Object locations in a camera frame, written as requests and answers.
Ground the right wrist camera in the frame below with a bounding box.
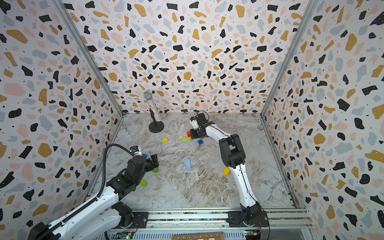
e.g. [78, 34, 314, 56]
[190, 117, 199, 130]

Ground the glitter silver microphone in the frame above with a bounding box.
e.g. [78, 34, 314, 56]
[143, 90, 161, 122]

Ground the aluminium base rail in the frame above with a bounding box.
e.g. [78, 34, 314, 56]
[56, 208, 316, 233]

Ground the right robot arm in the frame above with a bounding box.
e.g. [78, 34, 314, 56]
[190, 113, 270, 227]

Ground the light blue long block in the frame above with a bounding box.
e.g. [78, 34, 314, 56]
[185, 159, 192, 169]

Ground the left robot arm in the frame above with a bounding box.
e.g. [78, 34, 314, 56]
[28, 155, 159, 240]

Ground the yellow block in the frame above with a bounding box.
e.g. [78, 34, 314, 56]
[223, 167, 231, 176]

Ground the black microphone stand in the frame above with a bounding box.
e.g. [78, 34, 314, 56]
[149, 110, 165, 133]

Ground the cardboard wooden tray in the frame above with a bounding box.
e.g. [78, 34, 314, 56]
[171, 232, 225, 240]

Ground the lime green round block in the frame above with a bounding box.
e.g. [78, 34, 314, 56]
[141, 180, 148, 187]

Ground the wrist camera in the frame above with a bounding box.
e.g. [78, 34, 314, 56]
[190, 117, 199, 130]
[130, 146, 142, 156]

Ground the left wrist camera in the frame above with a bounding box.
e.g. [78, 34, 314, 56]
[130, 146, 142, 156]

